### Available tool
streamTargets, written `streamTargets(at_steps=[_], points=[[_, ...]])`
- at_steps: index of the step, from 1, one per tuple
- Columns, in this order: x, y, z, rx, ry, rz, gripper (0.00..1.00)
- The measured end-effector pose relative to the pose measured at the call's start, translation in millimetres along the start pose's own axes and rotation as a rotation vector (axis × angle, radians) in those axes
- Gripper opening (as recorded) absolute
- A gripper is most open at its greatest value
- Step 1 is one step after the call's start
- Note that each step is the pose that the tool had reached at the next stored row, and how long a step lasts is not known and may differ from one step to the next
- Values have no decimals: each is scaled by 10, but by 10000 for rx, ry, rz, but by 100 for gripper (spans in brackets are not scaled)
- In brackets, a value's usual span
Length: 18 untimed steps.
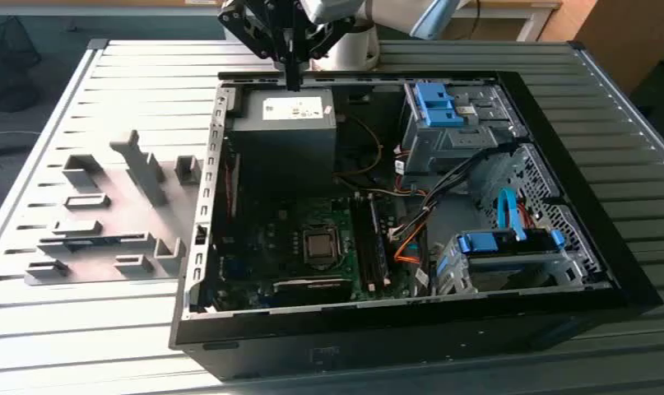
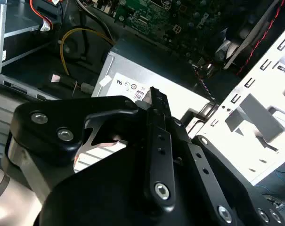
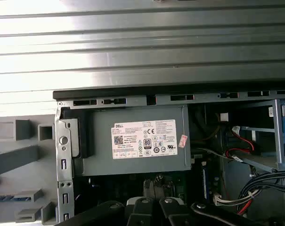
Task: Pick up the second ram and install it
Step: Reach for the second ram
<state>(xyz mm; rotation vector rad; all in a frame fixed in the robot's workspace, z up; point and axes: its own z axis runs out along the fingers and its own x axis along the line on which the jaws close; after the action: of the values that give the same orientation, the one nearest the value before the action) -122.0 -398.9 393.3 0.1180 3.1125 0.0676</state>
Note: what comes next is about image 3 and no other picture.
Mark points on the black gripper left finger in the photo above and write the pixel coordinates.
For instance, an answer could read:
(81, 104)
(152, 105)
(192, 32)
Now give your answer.
(142, 212)

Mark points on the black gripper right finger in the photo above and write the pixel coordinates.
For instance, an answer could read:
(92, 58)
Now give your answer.
(175, 212)

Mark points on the blue RAM stick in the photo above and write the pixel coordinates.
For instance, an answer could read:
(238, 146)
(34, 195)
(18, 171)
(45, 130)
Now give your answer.
(204, 183)
(5, 198)

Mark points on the green motherboard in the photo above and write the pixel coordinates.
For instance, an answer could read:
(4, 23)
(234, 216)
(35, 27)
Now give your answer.
(180, 184)

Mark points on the pink sticker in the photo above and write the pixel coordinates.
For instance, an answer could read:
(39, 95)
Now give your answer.
(183, 141)

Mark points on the white power supply label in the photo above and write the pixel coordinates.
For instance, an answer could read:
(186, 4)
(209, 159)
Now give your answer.
(144, 139)

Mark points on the grey power supply unit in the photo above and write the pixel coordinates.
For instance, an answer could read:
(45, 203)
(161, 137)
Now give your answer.
(100, 141)

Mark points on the black PC case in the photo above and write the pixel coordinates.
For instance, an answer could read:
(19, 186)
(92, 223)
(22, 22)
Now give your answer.
(109, 94)

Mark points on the grey disk bay cage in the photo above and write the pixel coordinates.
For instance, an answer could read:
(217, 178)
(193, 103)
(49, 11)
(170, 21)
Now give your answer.
(277, 131)

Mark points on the grey parts rack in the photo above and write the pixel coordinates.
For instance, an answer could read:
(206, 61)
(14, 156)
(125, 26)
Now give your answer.
(10, 160)

